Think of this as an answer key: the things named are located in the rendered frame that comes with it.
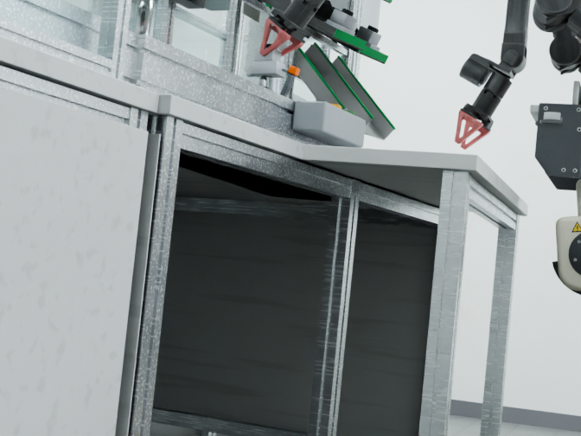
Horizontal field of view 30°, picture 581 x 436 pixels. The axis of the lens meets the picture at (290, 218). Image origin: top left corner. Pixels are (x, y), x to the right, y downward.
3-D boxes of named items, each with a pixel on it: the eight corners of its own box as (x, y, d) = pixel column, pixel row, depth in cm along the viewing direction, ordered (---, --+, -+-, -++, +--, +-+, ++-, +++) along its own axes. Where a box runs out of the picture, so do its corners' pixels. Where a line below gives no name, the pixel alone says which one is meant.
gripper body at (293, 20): (268, 14, 238) (288, -14, 237) (289, 25, 247) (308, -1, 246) (287, 30, 236) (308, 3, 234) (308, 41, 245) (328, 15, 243)
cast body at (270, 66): (284, 78, 243) (287, 47, 244) (276, 73, 239) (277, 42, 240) (252, 78, 247) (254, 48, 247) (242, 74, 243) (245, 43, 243)
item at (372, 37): (375, 59, 278) (387, 34, 277) (366, 54, 275) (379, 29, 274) (352, 47, 283) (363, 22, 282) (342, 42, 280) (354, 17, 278)
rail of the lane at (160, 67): (358, 174, 248) (363, 127, 249) (138, 97, 169) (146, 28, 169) (336, 173, 251) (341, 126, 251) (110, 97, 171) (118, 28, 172)
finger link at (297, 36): (251, 46, 242) (276, 11, 240) (265, 53, 249) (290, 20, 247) (271, 63, 240) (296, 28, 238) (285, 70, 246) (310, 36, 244)
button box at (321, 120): (363, 148, 232) (366, 119, 232) (322, 131, 213) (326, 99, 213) (334, 146, 235) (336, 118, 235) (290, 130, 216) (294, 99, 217)
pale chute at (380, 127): (384, 140, 280) (396, 128, 278) (356, 131, 269) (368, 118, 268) (328, 67, 293) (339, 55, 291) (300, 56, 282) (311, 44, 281)
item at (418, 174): (527, 215, 279) (528, 204, 279) (475, 170, 193) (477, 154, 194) (271, 196, 301) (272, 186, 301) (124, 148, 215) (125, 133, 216)
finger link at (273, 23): (246, 43, 240) (272, 9, 238) (262, 51, 247) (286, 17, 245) (266, 61, 238) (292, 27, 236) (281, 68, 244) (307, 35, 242)
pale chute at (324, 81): (361, 131, 266) (373, 118, 265) (332, 121, 256) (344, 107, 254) (304, 54, 279) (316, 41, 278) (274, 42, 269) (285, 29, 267)
